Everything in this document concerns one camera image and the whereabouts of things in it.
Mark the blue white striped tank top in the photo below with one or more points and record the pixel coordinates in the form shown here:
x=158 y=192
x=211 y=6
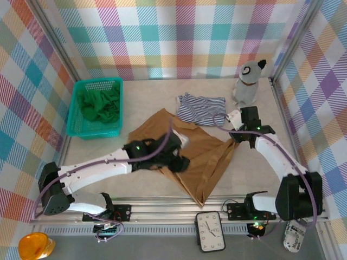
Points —
x=200 y=108

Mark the tan tank top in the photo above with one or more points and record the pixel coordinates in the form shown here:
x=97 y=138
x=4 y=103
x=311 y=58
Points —
x=206 y=151

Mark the green tank top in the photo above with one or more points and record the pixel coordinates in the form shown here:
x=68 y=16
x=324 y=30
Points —
x=100 y=105

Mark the teal plastic basket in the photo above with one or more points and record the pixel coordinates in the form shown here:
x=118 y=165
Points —
x=71 y=119

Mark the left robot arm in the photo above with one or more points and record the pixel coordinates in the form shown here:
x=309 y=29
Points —
x=95 y=170

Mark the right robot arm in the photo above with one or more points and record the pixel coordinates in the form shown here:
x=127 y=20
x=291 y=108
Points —
x=279 y=159

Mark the grey plush dog toy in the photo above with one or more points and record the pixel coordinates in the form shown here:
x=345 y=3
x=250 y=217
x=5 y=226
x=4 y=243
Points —
x=245 y=86

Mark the black white analog clock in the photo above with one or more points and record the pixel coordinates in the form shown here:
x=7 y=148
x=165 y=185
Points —
x=211 y=233

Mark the orange plastic dome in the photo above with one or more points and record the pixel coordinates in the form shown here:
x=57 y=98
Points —
x=33 y=245

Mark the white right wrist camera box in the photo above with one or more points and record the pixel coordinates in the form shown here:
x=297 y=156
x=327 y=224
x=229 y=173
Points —
x=234 y=119

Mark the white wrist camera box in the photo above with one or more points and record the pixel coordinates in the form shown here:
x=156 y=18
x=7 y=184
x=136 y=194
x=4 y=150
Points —
x=184 y=140
x=234 y=119

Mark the aluminium table side rail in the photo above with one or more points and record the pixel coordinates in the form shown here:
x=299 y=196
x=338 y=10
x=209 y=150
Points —
x=64 y=146
x=284 y=116

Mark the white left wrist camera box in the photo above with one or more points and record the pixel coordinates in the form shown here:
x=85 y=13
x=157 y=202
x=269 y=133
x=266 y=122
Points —
x=184 y=140

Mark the wide aluminium base rail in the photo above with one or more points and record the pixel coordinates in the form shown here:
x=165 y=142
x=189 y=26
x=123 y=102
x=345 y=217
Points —
x=168 y=211

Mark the aluminium frame post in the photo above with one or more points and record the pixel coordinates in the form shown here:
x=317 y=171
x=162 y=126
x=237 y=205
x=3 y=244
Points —
x=294 y=40
x=58 y=40

